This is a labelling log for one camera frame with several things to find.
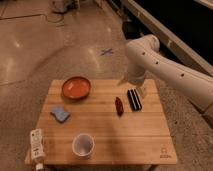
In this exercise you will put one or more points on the white ceramic cup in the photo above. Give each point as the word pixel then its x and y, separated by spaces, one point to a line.
pixel 83 146

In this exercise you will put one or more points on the blue sponge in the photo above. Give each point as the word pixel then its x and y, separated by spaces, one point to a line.
pixel 60 114

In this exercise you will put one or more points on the black striped eraser block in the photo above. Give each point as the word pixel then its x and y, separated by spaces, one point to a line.
pixel 134 100

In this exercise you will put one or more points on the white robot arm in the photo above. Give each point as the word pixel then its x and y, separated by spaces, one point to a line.
pixel 143 54

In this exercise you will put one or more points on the black box on floor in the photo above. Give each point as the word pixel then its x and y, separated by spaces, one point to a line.
pixel 131 30

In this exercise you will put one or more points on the dark red small object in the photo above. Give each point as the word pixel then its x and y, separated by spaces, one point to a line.
pixel 119 106

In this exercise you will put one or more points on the wooden table board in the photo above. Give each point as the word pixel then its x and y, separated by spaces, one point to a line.
pixel 141 137

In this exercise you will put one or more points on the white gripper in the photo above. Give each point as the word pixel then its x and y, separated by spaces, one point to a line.
pixel 141 89

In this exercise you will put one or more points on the orange ceramic bowl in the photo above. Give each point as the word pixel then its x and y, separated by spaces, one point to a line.
pixel 76 88

